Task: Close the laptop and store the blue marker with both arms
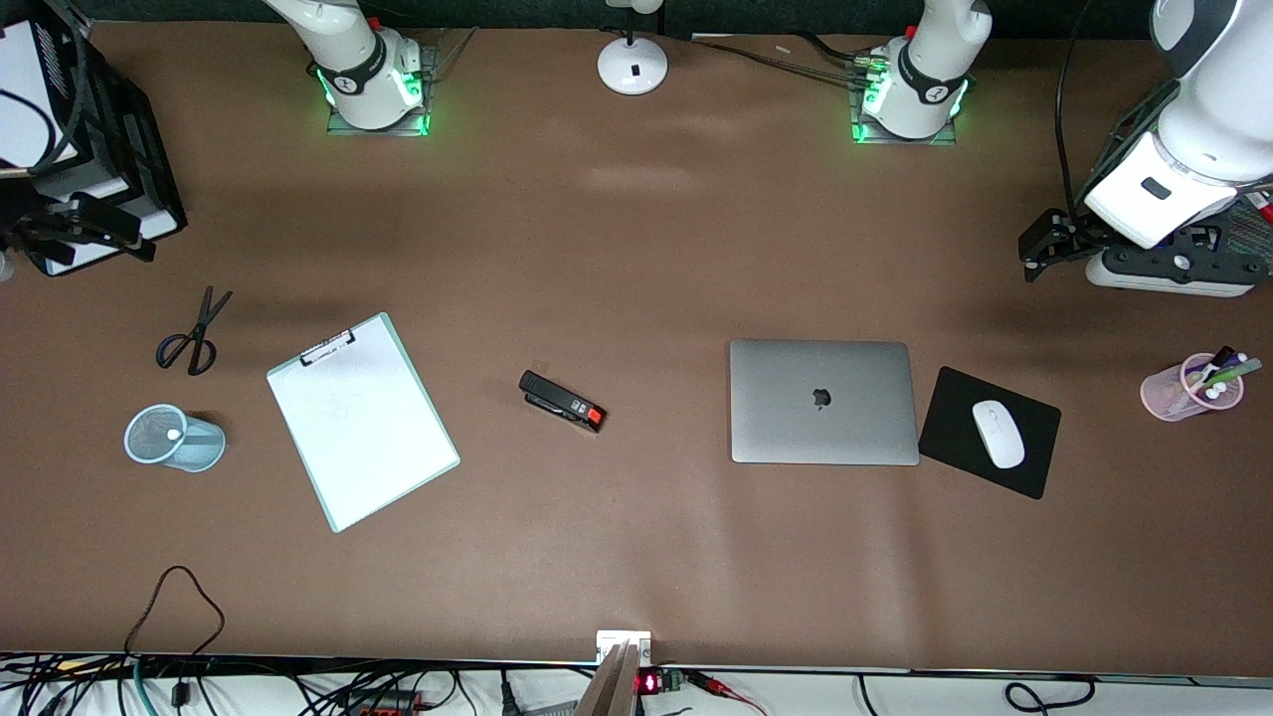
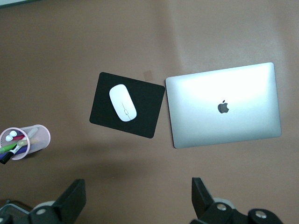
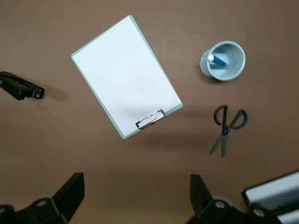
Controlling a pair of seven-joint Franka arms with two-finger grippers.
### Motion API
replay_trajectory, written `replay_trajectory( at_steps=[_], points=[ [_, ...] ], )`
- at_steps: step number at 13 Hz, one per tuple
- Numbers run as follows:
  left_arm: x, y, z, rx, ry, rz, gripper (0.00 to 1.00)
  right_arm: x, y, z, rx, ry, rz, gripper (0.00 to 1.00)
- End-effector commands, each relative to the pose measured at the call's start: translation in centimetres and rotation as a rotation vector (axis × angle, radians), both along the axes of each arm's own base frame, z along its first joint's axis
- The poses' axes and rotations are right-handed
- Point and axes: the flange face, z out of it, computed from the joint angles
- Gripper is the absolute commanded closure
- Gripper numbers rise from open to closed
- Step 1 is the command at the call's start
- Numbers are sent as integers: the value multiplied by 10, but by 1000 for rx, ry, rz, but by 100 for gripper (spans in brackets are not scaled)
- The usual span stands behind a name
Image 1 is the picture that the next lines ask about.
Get white computer mouse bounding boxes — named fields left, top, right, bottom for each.
left=972, top=400, right=1026, bottom=470

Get wooden stand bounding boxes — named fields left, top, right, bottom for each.
left=575, top=641, right=642, bottom=716

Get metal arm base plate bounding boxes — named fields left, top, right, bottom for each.
left=850, top=50, right=961, bottom=147
left=326, top=40, right=431, bottom=138

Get black mouse pad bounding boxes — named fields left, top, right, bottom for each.
left=917, top=366, right=1062, bottom=500

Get brown cable loop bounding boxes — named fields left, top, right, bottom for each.
left=124, top=566, right=226, bottom=659

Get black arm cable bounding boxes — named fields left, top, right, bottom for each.
left=1054, top=0, right=1097, bottom=216
left=0, top=20, right=92, bottom=176

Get white lamp base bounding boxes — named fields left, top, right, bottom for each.
left=597, top=0, right=669, bottom=97

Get red wire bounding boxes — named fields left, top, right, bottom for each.
left=686, top=671, right=769, bottom=716

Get small white box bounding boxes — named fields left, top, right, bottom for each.
left=596, top=629, right=652, bottom=665

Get black stacked paper tray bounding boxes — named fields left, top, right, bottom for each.
left=0, top=0, right=188, bottom=277

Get black stapler with red end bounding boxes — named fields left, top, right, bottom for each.
left=518, top=370, right=607, bottom=435

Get silver laptop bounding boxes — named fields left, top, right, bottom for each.
left=729, top=339, right=921, bottom=466

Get blue mesh pen cup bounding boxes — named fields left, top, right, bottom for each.
left=124, top=403, right=227, bottom=473

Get green marker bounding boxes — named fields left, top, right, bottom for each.
left=1198, top=358, right=1264, bottom=391

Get mint clipboard with white paper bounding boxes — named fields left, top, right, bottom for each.
left=266, top=311, right=461, bottom=534

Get black cable bundle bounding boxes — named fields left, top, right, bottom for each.
left=691, top=33, right=876, bottom=86

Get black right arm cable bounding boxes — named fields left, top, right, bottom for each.
left=0, top=20, right=92, bottom=176

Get black handled scissors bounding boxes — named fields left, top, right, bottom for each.
left=155, top=286, right=235, bottom=377

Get black cable tangle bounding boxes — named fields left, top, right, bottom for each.
left=0, top=651, right=329, bottom=716

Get black coiled cable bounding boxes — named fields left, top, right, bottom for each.
left=1004, top=676, right=1097, bottom=713

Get black mesh desk tray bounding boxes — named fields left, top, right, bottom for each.
left=1091, top=75, right=1273, bottom=274

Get pink mesh pen cup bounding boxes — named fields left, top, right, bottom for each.
left=1140, top=353, right=1246, bottom=423

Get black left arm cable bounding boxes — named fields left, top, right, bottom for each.
left=1054, top=0, right=1097, bottom=216

